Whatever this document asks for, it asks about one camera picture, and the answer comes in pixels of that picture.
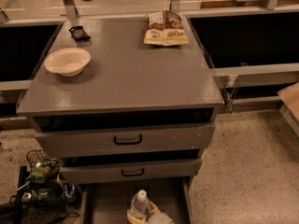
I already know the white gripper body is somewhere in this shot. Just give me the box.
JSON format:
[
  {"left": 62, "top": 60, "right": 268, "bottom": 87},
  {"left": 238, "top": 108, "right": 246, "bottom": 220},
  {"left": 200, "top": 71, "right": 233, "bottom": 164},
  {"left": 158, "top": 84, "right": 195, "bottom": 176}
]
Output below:
[{"left": 148, "top": 212, "right": 174, "bottom": 224}]

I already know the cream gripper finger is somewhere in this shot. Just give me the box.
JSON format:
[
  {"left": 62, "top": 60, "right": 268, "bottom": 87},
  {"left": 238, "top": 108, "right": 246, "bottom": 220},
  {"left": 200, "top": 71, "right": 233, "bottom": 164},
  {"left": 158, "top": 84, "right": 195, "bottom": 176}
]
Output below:
[
  {"left": 127, "top": 209, "right": 147, "bottom": 224},
  {"left": 147, "top": 201, "right": 160, "bottom": 217}
]

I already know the clear plastic water bottle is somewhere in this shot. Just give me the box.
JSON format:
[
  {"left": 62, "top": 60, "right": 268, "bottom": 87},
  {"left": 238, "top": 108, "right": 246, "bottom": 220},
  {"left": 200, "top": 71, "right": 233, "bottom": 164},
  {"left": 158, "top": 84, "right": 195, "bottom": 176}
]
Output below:
[{"left": 130, "top": 189, "right": 149, "bottom": 216}]

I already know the grey open bottom drawer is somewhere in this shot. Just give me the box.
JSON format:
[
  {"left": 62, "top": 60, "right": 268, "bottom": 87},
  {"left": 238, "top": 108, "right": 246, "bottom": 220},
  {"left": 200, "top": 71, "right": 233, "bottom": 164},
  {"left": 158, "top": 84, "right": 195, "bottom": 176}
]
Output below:
[{"left": 78, "top": 177, "right": 194, "bottom": 224}]

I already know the grey top drawer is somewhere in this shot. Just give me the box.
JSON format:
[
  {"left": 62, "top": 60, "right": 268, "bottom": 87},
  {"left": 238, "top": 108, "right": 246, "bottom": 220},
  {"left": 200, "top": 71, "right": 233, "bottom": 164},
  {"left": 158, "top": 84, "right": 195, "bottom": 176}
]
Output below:
[{"left": 36, "top": 124, "right": 216, "bottom": 158}]

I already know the grey middle drawer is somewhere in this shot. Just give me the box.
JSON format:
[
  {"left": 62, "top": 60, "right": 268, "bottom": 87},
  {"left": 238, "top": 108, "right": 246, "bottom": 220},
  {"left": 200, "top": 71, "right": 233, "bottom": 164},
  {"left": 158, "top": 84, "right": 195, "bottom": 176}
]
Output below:
[{"left": 61, "top": 159, "right": 202, "bottom": 184}]

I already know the grey drawer cabinet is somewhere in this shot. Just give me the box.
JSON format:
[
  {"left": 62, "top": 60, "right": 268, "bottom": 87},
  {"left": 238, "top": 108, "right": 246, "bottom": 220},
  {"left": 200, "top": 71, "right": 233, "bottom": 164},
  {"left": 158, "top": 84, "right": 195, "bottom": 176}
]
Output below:
[{"left": 16, "top": 15, "right": 225, "bottom": 185}]

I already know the green chip bag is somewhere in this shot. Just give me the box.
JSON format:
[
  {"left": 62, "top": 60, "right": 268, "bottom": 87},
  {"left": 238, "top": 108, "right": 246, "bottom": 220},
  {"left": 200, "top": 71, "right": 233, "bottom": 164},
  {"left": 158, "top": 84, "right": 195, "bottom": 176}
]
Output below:
[{"left": 26, "top": 158, "right": 61, "bottom": 184}]

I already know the white ceramic bowl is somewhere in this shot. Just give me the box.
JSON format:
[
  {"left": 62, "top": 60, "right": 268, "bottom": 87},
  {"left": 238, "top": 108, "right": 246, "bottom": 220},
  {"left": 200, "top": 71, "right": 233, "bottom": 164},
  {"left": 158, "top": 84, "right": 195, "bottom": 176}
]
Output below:
[{"left": 44, "top": 48, "right": 91, "bottom": 77}]

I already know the brown and yellow snack bag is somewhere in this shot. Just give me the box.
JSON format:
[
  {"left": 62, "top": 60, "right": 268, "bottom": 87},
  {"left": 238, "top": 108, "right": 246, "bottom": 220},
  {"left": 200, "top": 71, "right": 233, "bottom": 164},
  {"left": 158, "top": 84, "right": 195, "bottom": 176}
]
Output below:
[{"left": 144, "top": 10, "right": 189, "bottom": 47}]

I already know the small black snack packet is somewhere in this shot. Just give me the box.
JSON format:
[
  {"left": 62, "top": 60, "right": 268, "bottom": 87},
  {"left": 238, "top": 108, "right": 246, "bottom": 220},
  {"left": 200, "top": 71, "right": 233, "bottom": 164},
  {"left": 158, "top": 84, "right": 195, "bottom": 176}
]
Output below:
[{"left": 69, "top": 26, "right": 91, "bottom": 42}]

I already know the black wire basket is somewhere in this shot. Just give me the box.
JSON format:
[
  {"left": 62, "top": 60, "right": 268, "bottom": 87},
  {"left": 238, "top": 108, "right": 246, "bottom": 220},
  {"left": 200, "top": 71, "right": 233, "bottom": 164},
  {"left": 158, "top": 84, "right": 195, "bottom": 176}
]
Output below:
[{"left": 26, "top": 149, "right": 49, "bottom": 171}]

